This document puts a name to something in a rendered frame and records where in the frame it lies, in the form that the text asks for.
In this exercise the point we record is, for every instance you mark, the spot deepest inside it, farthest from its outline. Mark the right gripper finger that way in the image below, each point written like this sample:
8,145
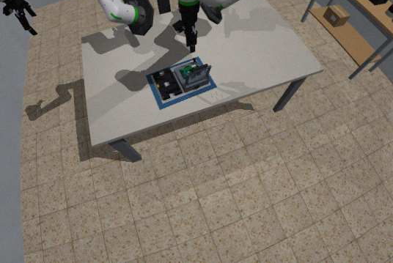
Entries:
25,23
26,6

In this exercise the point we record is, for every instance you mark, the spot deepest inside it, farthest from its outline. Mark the blue flat mat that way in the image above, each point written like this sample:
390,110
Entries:
158,100

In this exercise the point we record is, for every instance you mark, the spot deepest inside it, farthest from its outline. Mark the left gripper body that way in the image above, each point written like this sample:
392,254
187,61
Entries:
189,20

